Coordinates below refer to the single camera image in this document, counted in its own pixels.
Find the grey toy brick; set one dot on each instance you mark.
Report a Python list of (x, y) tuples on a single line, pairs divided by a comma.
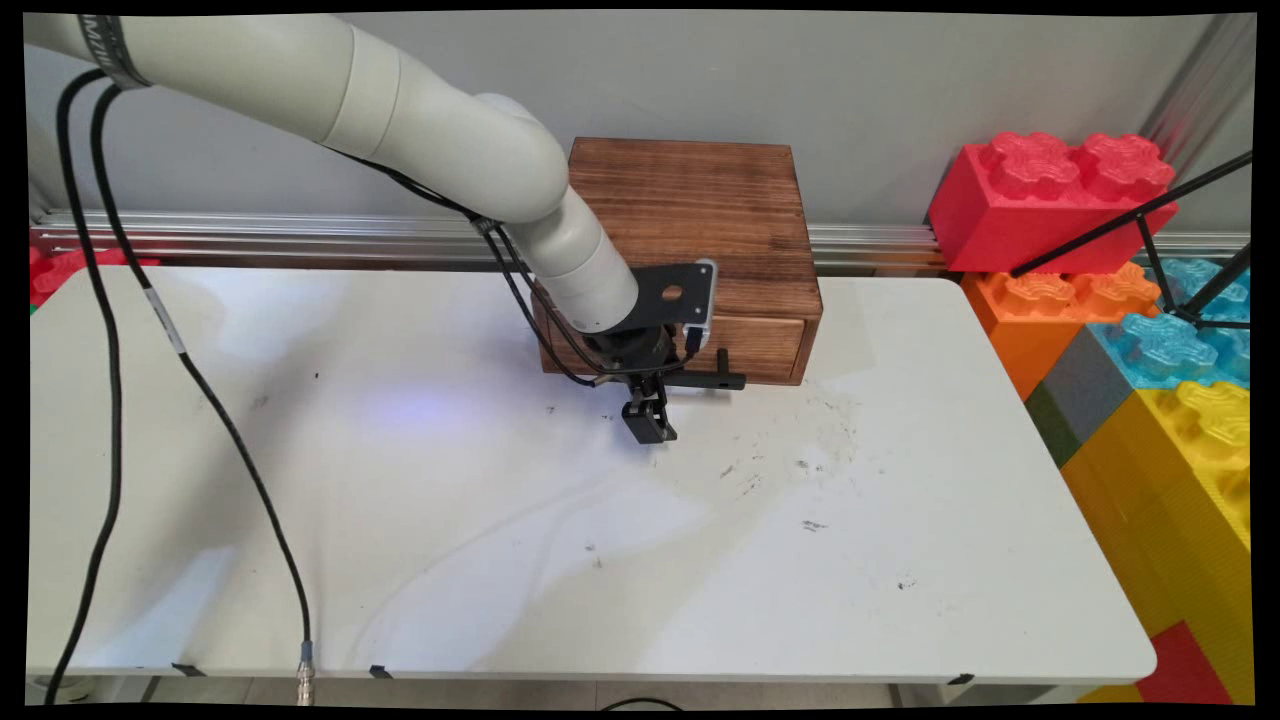
[(1080, 375)]

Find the large red toy brick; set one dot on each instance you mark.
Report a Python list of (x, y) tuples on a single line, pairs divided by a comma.
[(1040, 210)]

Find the green toy brick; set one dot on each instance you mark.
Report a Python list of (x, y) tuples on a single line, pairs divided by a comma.
[(1045, 425)]

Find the slanted aluminium profile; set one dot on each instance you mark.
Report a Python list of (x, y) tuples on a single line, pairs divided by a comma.
[(1200, 90)]

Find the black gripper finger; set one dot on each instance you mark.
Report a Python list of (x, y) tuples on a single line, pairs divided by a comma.
[(660, 422), (634, 412)]

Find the black tripod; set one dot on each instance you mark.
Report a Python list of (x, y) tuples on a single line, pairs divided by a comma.
[(1150, 215)]

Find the dark brown wooden cabinet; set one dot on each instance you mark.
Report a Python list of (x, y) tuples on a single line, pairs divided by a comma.
[(690, 200)]

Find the small red flat brick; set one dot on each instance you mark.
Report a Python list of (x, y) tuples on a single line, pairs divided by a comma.
[(1185, 665)]

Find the translucent blue toy brick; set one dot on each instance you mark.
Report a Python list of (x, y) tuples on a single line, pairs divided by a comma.
[(1170, 345)]

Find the red toy brick half hidden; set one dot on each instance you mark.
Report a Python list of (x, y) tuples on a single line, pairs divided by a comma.
[(75, 268)]

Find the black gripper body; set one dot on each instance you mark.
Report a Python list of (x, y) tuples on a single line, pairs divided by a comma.
[(630, 350)]

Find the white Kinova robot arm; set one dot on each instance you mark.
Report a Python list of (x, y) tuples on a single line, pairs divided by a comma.
[(420, 120)]

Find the orange toy brick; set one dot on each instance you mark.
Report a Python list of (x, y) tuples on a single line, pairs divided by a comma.
[(1040, 310)]

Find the yellow toy brick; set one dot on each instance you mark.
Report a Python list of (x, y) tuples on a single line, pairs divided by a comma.
[(1170, 520)]

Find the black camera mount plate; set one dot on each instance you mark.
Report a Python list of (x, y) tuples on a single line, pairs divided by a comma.
[(665, 295)]

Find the horizontal aluminium rail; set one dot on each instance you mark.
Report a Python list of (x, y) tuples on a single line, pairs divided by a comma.
[(300, 235)]

